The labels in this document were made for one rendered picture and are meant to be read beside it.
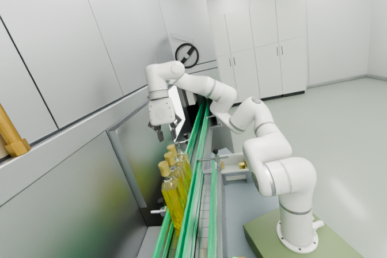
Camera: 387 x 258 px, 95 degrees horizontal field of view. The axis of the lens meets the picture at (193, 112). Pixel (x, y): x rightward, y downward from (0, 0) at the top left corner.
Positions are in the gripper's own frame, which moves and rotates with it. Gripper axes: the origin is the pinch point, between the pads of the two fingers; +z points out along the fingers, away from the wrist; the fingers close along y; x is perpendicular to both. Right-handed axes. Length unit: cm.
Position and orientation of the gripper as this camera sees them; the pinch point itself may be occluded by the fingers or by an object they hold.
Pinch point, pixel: (167, 136)
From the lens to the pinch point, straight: 73.3
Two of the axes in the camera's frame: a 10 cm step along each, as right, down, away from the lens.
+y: 9.6, -1.7, -2.1
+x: 2.0, -0.9, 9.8
